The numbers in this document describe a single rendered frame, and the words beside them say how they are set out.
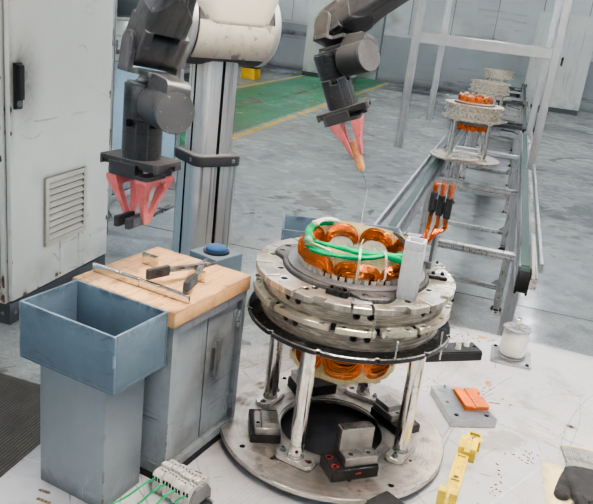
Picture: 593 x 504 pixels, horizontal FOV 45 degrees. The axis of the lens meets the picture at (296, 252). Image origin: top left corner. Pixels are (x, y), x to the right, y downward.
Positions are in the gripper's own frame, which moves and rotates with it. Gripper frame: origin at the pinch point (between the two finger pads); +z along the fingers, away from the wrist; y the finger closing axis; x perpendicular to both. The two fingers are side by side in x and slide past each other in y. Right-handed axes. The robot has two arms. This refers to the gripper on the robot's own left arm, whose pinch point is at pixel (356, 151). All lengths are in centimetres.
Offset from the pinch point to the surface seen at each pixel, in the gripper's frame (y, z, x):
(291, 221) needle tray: -17.8, 11.4, 3.4
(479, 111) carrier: 32, 44, 252
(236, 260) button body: -24.6, 10.6, -17.3
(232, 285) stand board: -18.3, 7.8, -39.3
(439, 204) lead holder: 14.3, 6.8, -26.4
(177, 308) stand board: -23, 5, -51
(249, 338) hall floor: -95, 100, 151
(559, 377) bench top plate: 28, 62, 7
